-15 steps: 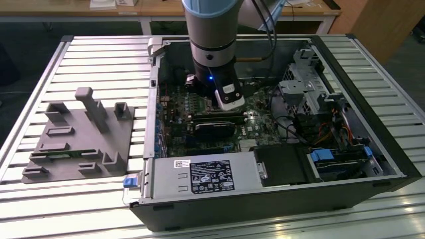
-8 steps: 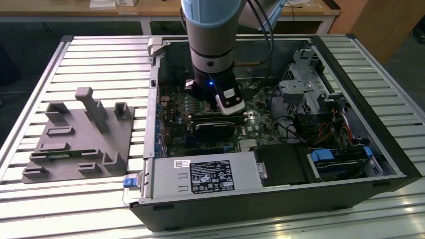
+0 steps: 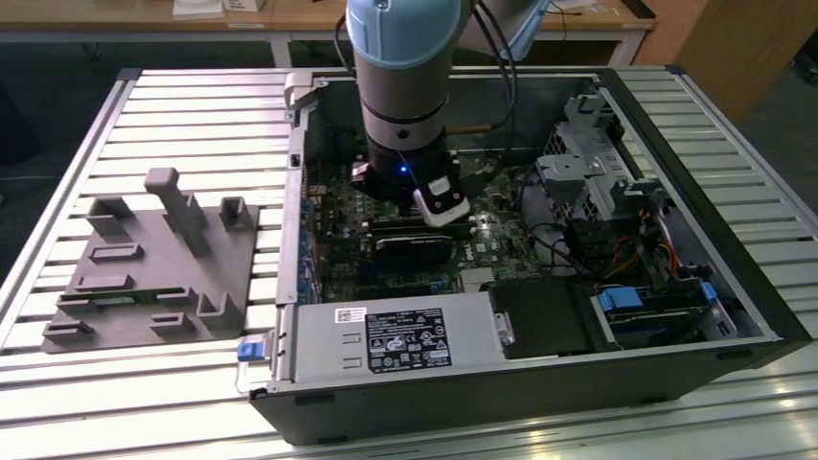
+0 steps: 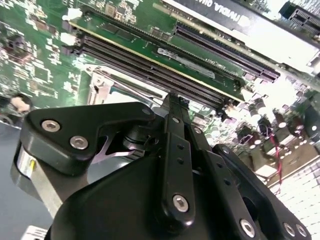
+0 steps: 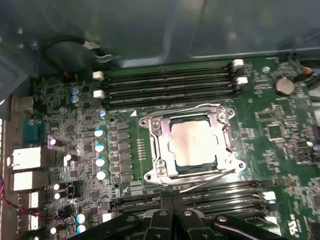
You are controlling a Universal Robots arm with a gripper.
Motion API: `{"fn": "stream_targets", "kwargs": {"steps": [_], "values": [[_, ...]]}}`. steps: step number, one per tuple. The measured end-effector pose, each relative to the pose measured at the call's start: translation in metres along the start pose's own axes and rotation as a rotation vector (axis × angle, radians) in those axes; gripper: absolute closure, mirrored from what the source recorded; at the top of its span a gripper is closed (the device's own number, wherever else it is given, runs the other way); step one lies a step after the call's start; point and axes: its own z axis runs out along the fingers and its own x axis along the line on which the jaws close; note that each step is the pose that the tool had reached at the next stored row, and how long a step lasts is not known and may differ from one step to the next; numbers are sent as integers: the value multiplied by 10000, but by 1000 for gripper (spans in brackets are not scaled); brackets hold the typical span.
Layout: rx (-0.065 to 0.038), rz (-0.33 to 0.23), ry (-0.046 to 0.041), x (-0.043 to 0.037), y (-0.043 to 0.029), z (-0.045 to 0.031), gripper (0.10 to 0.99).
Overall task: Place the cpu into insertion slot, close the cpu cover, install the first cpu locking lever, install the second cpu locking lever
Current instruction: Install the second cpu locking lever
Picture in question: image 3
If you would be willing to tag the green motherboard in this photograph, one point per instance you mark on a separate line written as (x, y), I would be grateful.
(505, 239)

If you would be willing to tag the blue plastic latch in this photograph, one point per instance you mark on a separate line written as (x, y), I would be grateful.
(706, 294)

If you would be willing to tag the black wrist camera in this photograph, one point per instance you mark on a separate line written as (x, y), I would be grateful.
(359, 175)

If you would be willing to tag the black graphics card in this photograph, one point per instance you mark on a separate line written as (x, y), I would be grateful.
(413, 249)

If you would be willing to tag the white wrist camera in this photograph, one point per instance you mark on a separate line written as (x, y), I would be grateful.
(445, 203)

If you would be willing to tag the white box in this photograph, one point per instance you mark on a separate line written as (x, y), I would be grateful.
(198, 8)

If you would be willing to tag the black RAM stick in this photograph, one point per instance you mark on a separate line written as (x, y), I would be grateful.
(390, 230)
(390, 221)

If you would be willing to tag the grey parts rack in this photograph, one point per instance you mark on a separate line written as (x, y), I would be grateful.
(161, 268)

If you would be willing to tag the grey power supply unit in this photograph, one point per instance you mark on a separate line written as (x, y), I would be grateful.
(319, 345)

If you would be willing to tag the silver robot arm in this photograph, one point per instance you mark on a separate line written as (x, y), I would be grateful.
(397, 96)

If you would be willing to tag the wooden desk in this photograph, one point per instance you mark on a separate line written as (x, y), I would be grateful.
(129, 21)

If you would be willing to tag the blue disk carrier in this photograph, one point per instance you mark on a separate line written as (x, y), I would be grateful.
(620, 299)

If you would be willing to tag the black open PC case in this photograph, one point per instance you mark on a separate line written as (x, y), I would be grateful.
(448, 412)

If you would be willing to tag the small silver heatsink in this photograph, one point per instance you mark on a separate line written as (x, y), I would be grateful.
(478, 279)

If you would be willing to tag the grey metal drive cage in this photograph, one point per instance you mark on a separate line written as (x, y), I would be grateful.
(576, 172)

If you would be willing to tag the black drive bay box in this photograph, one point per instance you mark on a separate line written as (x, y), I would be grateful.
(544, 316)

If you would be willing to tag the wooden cabinet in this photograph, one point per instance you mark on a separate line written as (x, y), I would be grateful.
(736, 48)

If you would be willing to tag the blue power supply tab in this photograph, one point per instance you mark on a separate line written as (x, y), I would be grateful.
(253, 350)

